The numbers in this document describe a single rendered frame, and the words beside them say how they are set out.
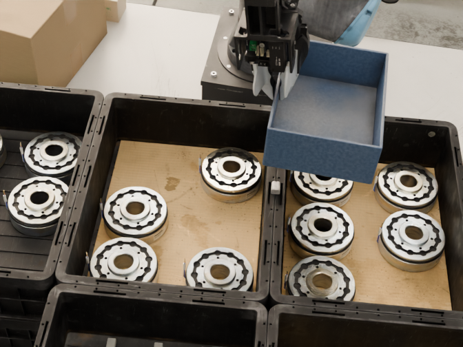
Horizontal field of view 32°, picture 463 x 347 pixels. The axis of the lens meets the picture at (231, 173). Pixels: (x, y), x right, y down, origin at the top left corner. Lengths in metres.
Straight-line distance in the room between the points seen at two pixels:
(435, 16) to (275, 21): 2.35
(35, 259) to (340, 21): 0.68
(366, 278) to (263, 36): 0.47
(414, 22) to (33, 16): 1.92
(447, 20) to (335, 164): 2.26
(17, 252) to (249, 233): 0.37
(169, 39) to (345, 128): 0.81
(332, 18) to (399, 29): 1.70
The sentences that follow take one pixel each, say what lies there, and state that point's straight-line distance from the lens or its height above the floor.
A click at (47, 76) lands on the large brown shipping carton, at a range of 1.68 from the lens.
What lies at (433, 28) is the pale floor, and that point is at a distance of 3.24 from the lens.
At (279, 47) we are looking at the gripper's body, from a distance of 0.99.
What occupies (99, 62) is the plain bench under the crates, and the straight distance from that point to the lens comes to 1.82.
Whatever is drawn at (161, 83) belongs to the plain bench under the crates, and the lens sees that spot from 1.76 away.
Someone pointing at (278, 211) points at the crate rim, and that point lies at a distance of 1.22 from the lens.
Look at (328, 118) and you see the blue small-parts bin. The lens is 1.17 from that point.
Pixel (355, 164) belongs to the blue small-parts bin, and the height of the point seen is 1.09.
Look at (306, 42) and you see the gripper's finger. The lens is 1.06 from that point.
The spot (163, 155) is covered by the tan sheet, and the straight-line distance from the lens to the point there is 1.43.
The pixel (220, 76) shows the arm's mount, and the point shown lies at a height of 0.80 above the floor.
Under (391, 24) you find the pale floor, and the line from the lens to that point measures 3.21.
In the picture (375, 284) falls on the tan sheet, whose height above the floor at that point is 0.83.
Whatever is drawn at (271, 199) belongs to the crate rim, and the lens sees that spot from 1.23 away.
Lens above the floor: 1.85
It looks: 47 degrees down
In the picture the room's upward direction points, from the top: 4 degrees clockwise
